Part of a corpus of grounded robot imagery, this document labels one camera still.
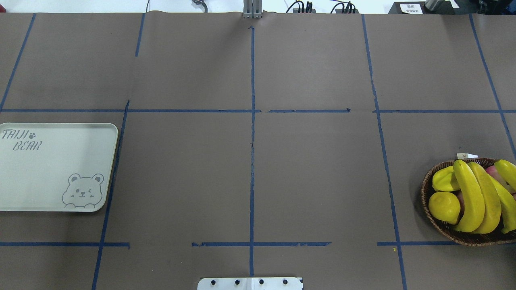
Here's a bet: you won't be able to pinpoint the yellow lemon fruit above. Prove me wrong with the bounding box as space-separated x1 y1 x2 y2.
428 191 462 225

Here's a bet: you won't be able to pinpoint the yellow banana moved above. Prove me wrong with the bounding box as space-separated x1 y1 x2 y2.
494 159 516 193
453 159 485 233
468 162 501 234

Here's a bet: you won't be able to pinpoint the pink peach fruit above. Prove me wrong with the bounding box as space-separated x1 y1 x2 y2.
485 165 516 194

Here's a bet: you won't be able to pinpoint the aluminium frame post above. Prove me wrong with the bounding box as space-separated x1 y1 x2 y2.
243 0 263 19

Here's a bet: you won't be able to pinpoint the brown wicker basket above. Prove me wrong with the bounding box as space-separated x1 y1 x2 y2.
416 160 516 247

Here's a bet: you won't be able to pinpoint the cream bear print tray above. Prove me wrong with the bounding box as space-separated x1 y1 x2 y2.
0 122 119 212

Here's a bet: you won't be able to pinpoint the white basket tag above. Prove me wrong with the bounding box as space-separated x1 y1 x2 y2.
456 153 479 160

